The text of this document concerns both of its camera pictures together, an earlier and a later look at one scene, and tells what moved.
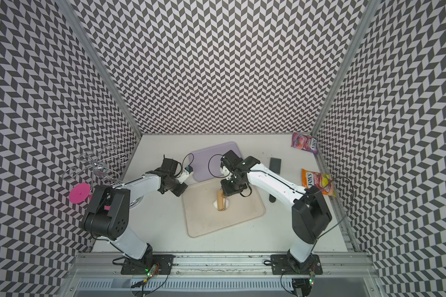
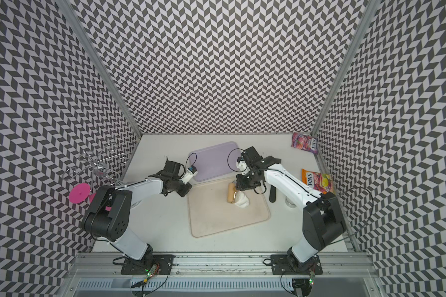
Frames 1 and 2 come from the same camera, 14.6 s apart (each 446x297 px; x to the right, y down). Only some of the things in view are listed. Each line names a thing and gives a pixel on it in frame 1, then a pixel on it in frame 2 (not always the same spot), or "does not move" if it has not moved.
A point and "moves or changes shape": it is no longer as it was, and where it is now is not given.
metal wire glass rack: (104, 165) does not move
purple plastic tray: (206, 163) does not move
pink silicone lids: (80, 193) does not move
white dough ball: (215, 203) -> (241, 200)
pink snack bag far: (305, 142) does not move
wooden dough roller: (221, 200) moves or changes shape
